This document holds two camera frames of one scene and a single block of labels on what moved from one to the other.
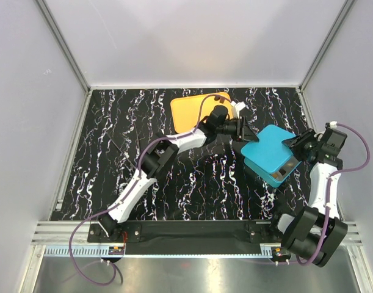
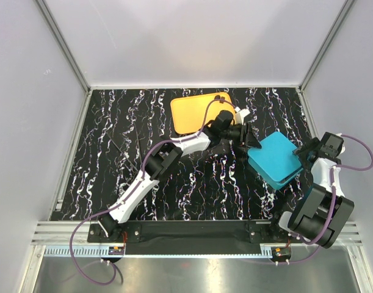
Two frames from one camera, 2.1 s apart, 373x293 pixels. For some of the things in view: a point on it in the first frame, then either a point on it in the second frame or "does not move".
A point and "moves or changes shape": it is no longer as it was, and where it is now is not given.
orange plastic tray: (185, 110) does not move
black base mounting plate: (195, 237) does not move
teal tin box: (278, 177) moves or changes shape
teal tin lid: (270, 152) moves or changes shape
